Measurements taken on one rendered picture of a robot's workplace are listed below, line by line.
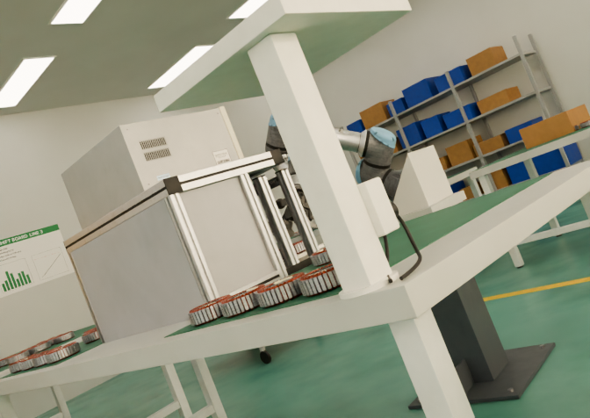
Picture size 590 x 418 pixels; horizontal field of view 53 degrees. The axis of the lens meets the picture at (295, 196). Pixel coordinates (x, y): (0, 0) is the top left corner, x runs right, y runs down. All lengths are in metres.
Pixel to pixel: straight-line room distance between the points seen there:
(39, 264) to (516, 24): 6.62
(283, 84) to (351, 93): 9.10
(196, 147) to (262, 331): 0.87
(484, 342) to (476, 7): 6.77
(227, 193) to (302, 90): 0.79
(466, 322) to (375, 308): 1.62
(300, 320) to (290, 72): 0.41
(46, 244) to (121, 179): 5.68
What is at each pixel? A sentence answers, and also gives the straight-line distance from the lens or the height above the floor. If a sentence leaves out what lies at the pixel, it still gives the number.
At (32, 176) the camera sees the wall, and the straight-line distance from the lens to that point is 7.63.
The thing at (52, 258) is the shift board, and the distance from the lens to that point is 7.43.
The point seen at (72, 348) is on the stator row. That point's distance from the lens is 2.19.
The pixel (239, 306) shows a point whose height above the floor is 0.77.
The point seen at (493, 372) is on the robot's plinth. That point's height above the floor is 0.04.
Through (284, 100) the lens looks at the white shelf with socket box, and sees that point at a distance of 0.94.
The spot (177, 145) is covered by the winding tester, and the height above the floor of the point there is 1.23.
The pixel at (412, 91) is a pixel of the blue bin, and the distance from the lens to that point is 8.75.
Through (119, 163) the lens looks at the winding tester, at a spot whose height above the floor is 1.23.
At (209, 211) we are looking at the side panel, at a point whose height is 1.00.
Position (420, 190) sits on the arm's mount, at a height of 0.82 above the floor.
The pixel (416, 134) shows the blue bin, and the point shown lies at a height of 1.39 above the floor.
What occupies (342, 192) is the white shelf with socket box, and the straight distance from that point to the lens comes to 0.92.
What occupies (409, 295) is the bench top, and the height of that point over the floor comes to 0.73.
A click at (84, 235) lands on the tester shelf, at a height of 1.09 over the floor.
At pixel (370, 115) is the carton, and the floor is 1.95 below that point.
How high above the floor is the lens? 0.89
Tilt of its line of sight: 2 degrees up
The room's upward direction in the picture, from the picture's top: 22 degrees counter-clockwise
